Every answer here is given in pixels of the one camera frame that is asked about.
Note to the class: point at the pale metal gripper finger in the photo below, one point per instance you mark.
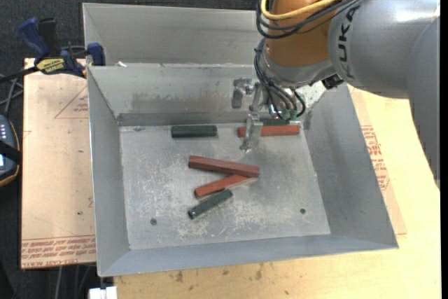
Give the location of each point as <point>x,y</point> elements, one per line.
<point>248,136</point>
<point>258,133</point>

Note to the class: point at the dark green flat block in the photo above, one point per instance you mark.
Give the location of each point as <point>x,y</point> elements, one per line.
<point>210,204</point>
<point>193,131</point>
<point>270,122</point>

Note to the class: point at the red-brown flat block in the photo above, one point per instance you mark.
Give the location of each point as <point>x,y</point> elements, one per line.
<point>217,186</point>
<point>224,166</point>
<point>280,130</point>

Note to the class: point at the grey metal bin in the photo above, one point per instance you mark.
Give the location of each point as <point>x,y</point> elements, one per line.
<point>157,185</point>

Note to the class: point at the brown cardboard board, red print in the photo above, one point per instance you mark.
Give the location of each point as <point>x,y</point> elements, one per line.
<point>56,150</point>

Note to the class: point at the black cylinder on white bracket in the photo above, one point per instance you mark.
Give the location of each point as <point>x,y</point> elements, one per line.
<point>332,81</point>

